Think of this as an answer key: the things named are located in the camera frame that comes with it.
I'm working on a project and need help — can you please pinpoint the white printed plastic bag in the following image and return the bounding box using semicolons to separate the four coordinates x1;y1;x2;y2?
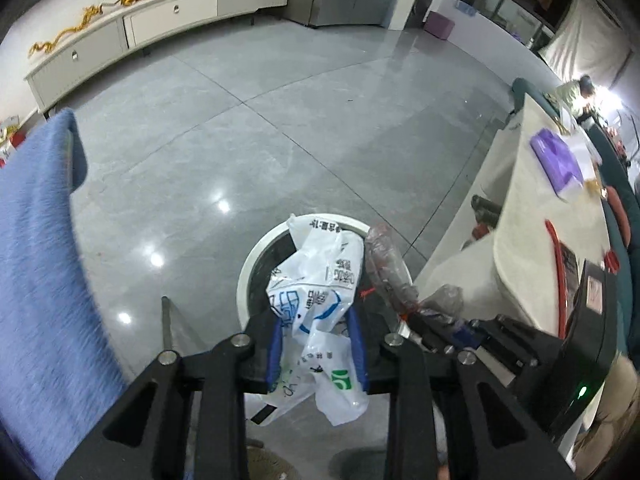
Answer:
245;214;369;426

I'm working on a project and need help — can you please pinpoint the clear crushed plastic bottle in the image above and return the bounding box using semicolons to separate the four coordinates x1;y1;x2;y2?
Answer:
364;224;463;318

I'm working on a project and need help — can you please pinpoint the white round trash bin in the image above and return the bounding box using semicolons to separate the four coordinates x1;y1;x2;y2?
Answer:
236;214;372;346

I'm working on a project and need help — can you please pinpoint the beige marble table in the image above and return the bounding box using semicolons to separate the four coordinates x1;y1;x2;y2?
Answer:
416;98;610;334

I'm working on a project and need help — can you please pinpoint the purple packet on table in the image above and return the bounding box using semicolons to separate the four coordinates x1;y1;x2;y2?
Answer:
529;128;584;202

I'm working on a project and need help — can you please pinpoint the purple stool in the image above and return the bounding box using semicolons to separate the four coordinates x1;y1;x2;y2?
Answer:
423;12;456;41

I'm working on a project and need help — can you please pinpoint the white grey TV cabinet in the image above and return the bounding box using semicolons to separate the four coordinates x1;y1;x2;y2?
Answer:
25;0;288;114

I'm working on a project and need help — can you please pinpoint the golden dragon ornament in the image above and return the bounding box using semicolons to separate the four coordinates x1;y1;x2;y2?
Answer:
27;0;143;58

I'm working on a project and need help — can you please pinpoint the red handled brush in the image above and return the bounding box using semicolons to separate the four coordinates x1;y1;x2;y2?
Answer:
544;219;579;339

